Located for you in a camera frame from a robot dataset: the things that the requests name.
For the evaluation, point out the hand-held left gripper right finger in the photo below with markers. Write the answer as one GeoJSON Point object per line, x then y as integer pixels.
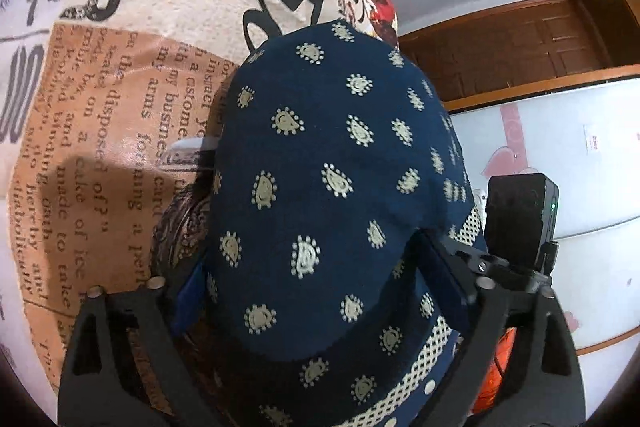
{"type": "Point", "coordinates": [492, 337]}

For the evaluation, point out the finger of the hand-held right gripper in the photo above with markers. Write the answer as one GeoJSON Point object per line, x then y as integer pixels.
{"type": "Point", "coordinates": [465, 257]}

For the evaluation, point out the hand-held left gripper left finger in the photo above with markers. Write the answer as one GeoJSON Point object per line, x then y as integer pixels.
{"type": "Point", "coordinates": [192, 302]}

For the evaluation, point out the navy patterned garment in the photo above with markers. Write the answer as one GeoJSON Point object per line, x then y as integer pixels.
{"type": "Point", "coordinates": [325, 187]}

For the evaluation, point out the orange plastic object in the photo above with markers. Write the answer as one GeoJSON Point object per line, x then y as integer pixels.
{"type": "Point", "coordinates": [492, 372]}

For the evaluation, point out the wooden door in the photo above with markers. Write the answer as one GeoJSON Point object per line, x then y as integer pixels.
{"type": "Point", "coordinates": [505, 52]}

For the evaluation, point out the printed blanket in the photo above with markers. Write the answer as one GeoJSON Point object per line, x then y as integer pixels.
{"type": "Point", "coordinates": [100, 107]}

